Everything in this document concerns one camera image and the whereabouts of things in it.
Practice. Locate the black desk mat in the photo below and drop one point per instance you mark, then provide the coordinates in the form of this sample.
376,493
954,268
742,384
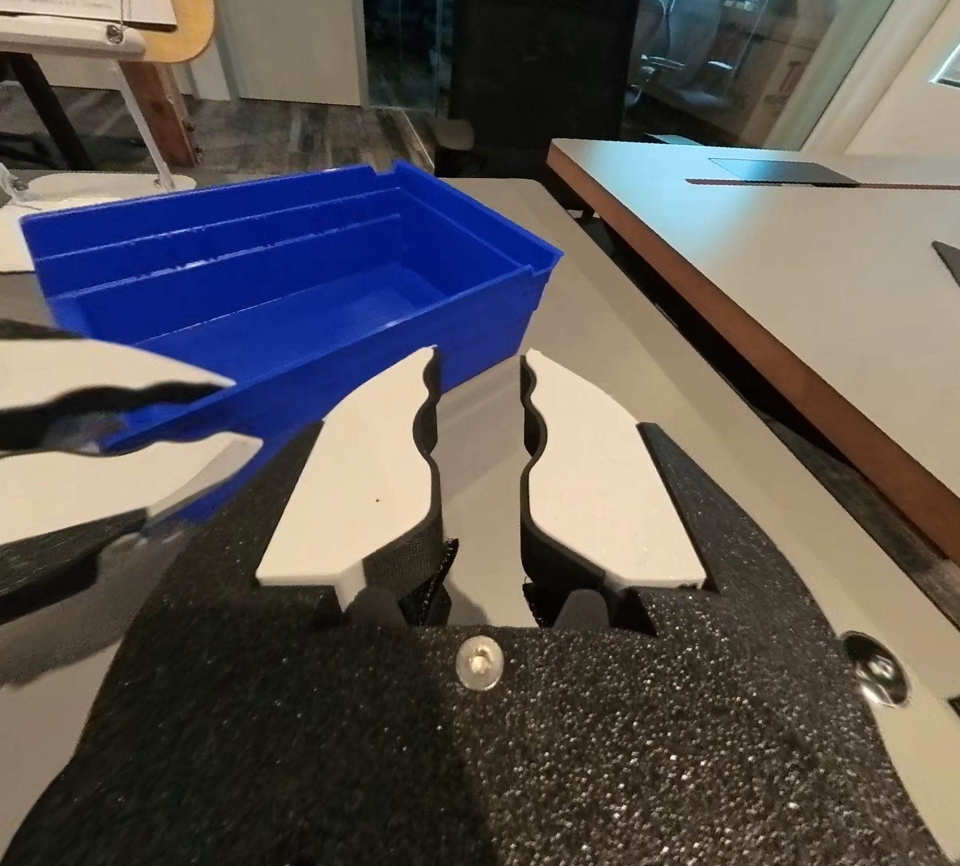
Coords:
949,262

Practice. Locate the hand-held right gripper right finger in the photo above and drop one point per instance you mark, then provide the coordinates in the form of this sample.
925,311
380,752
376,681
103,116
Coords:
607,491

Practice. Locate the round metal grommet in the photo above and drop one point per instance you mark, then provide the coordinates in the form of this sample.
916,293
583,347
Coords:
876,667

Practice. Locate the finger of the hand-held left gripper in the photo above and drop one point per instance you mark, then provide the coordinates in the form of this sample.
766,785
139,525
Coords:
90,367
90,491

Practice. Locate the black office chair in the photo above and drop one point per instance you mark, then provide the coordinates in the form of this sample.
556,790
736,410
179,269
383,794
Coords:
540,41

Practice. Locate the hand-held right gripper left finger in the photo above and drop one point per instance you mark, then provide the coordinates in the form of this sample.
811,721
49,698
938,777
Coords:
352,483

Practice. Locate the blue plastic bin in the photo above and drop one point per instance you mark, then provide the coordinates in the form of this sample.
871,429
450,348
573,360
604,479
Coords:
337,303

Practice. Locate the wooden support post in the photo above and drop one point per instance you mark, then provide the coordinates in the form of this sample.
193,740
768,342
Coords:
161,120

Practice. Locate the white door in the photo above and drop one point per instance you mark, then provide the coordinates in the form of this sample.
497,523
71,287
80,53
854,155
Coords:
285,18

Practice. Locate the tall cardboard box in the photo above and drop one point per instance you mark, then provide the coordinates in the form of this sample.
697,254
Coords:
802,41

